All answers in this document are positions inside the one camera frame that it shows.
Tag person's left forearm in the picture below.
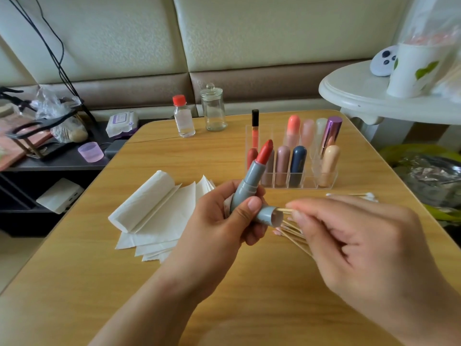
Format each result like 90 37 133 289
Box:
90 281 199 346

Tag stack of white tissues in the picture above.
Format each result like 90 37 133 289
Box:
108 170 216 263

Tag clear acrylic lipstick organizer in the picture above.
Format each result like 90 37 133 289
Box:
251 109 343 188

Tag white panda figure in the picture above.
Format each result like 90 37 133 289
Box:
370 45 399 77

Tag yellow-green bin with bag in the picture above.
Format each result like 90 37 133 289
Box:
378 144 461 224

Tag black clip tool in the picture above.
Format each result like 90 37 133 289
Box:
0 87 30 112

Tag red lipstick grey-blue tube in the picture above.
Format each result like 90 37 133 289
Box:
230 139 275 213

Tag black low shelf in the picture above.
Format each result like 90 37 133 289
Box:
0 122 172 238

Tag wet wipes pack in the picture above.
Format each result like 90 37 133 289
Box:
106 111 139 139

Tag crumpled clear plastic bag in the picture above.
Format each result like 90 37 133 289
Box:
35 85 89 144

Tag person's left hand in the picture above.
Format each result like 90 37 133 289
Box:
160 179 269 303

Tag red lipstick dusty pink tube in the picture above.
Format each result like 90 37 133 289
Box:
275 145 291 187

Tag red lipstick mauve tube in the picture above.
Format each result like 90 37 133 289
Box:
263 153 275 186

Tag white mug green leaf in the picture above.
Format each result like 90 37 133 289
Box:
387 36 456 99

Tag clear bottle red cap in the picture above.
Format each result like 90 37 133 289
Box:
172 94 196 138

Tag red lipstick navy tube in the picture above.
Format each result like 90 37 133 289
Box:
289 145 308 188

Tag person's right hand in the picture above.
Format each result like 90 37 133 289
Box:
285 196 461 346

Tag beige padded backrest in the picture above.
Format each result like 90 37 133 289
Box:
0 0 415 116

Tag black cables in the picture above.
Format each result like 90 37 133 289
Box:
6 0 84 101

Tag white round side table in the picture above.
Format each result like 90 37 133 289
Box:
319 61 461 127

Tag white power bank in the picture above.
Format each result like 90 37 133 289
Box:
36 178 85 215

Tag grey-blue lipstick cap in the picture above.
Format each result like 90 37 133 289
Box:
256 206 284 228

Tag small purple plastic cup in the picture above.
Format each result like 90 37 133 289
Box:
78 142 105 163

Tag glass jar with lid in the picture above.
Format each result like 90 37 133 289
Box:
200 83 228 132

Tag pink tray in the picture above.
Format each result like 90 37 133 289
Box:
0 115 53 172

